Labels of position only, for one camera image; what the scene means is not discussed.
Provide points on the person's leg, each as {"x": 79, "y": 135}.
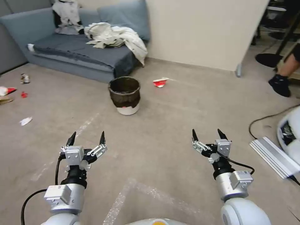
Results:
{"x": 289, "y": 63}

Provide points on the red white crumpled wrapper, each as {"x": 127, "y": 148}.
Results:
{"x": 7, "y": 90}

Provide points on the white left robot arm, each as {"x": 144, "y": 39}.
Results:
{"x": 66, "y": 201}

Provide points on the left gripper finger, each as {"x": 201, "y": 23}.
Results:
{"x": 99, "y": 150}
{"x": 71, "y": 140}

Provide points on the white crumpled blanket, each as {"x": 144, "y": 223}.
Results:
{"x": 122, "y": 37}

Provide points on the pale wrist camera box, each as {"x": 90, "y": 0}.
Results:
{"x": 223, "y": 147}
{"x": 74, "y": 154}

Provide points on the small red scrap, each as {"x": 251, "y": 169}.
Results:
{"x": 24, "y": 94}

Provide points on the blue sofa cushion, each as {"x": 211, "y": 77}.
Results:
{"x": 129, "y": 18}

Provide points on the white and black garment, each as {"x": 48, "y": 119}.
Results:
{"x": 66, "y": 14}

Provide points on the dark grey sofa throw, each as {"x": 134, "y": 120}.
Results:
{"x": 70, "y": 50}

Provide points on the black round chair base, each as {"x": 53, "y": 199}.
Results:
{"x": 268, "y": 59}

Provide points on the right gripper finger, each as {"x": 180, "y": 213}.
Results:
{"x": 200, "y": 146}
{"x": 222, "y": 136}

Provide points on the red white crushed carton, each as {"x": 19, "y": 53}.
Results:
{"x": 160, "y": 83}

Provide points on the blue-grey sofa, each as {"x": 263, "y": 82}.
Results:
{"x": 70, "y": 61}

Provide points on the person's black shoe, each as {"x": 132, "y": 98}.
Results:
{"x": 280, "y": 85}

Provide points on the white rounded machine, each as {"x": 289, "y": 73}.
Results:
{"x": 291, "y": 136}

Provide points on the black desk leg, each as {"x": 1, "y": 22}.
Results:
{"x": 289, "y": 30}

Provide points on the white crumpled paper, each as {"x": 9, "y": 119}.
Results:
{"x": 25, "y": 121}

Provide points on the white trash can black liner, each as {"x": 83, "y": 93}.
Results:
{"x": 126, "y": 98}

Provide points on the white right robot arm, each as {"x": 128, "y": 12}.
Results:
{"x": 236, "y": 201}

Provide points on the black office chair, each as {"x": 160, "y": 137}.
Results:
{"x": 276, "y": 16}

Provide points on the grey partition foot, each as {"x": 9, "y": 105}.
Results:
{"x": 238, "y": 70}

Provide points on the silver aluminium rail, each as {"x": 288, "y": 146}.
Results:
{"x": 273, "y": 157}

